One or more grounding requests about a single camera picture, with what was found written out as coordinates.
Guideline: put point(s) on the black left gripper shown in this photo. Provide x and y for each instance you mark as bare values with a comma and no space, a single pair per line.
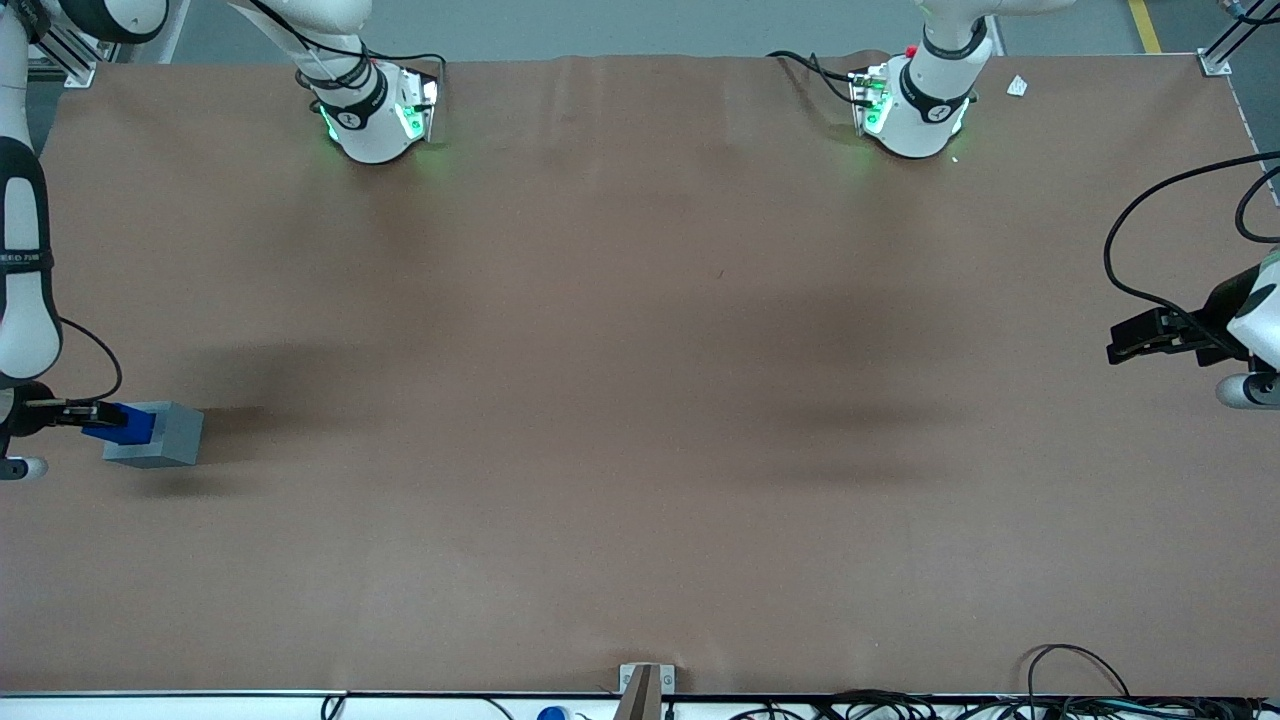
1216,318

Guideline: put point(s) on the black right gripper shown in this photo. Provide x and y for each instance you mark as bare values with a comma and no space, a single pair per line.
22,417

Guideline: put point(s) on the blue plastic part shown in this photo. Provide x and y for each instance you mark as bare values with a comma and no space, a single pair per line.
130,425

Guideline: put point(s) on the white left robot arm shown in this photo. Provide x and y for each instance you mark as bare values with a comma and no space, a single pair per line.
920,120

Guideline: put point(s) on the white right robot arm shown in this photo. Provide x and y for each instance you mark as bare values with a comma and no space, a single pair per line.
25,320

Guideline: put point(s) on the gray square base block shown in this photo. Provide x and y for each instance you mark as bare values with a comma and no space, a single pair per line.
180,436

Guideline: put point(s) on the small white paper scrap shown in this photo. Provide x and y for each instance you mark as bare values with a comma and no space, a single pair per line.
1017,86

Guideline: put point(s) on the brown table cover sheet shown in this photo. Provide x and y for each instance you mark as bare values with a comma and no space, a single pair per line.
640,400

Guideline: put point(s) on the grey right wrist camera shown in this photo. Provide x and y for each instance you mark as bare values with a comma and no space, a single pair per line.
25,468

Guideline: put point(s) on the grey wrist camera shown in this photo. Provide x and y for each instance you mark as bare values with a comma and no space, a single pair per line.
25,468
1248,391

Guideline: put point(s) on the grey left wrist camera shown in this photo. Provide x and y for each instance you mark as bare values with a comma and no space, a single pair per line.
1248,391

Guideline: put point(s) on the aluminium frame corner post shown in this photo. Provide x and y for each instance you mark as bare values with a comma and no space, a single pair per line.
1215,62
78,72

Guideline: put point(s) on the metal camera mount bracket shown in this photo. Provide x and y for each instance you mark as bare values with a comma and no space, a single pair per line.
646,690

